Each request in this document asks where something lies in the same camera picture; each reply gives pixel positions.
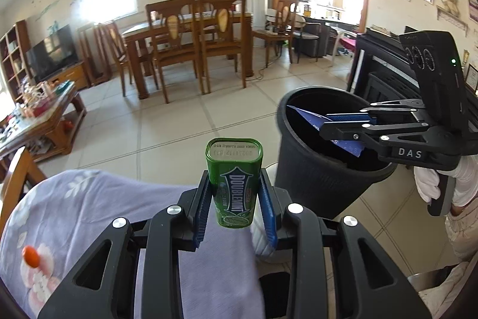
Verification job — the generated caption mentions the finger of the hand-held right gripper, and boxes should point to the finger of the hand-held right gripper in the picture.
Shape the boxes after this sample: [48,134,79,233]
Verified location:
[318,119,431,150]
[325,98,429,125]

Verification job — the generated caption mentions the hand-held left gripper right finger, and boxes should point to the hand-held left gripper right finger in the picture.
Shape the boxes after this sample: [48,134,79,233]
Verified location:
[259,167,434,319]

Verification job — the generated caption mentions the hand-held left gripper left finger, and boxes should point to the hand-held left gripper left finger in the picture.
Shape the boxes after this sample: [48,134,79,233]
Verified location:
[37,170,212,319]

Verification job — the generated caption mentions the green gum tin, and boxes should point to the green gum tin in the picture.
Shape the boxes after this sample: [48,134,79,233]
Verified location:
[205,138,264,230]

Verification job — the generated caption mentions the black trash bin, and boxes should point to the black trash bin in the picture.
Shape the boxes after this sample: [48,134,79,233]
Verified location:
[276,86,399,221]

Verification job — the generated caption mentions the blue paper packet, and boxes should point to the blue paper packet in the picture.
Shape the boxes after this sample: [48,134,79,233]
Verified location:
[287,104,368,158]

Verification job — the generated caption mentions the person's right forearm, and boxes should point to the person's right forearm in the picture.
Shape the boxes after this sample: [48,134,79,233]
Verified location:
[446,188,478,263]

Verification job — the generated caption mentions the person's right hand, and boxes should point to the person's right hand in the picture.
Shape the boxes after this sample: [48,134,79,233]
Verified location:
[414,155,478,208]

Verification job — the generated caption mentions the black upright piano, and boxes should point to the black upright piano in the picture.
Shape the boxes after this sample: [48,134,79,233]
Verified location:
[349,25,478,140]

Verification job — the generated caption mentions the stack of music books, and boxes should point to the stack of music books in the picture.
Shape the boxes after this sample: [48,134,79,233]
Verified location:
[368,25,399,38]

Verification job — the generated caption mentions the beige teddy bear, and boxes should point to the beige teddy bear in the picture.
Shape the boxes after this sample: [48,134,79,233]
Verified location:
[442,0,460,17]

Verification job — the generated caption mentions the white plastic chair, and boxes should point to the white plastic chair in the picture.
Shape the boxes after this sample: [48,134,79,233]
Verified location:
[330,27,358,68]

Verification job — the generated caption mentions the dark wicker armchair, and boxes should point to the dark wicker armchair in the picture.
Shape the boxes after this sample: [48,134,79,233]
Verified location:
[299,18,334,59]

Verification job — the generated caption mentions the purple floral blanket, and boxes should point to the purple floral blanket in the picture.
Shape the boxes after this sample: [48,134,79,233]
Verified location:
[0,170,270,319]

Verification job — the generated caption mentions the wooden coffee table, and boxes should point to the wooden coffee table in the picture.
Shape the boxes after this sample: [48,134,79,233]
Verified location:
[0,80,88,163]

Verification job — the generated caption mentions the small orange round object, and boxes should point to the small orange round object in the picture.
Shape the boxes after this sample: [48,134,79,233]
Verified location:
[22,245,40,268]

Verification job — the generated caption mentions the person's cream jacket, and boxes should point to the person's cream jacket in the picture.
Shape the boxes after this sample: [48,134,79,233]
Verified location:
[417,259,478,319]

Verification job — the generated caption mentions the wooden dining table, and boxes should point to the wooden dining table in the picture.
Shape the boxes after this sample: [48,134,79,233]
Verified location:
[122,10,255,100]

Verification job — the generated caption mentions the wooden sofa armrest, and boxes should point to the wooden sofa armrest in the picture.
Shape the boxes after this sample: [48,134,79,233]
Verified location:
[0,146,48,231]

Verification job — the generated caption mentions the wooden television stand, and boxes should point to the wooden television stand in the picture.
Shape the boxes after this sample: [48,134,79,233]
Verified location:
[33,61,92,92]

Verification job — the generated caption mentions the clutter of small tabletop items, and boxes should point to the clutter of small tabletop items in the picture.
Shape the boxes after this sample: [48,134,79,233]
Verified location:
[0,78,75,141]

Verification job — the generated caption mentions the flat screen television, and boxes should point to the flat screen television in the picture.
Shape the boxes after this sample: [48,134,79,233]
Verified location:
[25,24,80,83]

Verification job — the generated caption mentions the wooden bookshelf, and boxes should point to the wooden bookshelf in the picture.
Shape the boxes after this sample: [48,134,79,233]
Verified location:
[0,20,37,103]

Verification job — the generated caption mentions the white carved wall shelf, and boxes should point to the white carved wall shelf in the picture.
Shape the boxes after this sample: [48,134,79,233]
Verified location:
[436,5,470,36]

